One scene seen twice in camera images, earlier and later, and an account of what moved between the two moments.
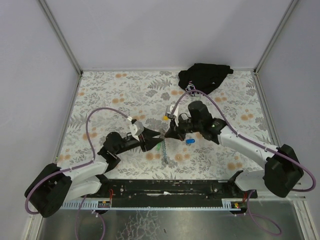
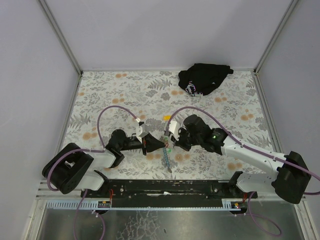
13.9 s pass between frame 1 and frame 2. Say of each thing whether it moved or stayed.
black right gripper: moved
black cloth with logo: stayed
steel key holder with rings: moved
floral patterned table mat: stayed
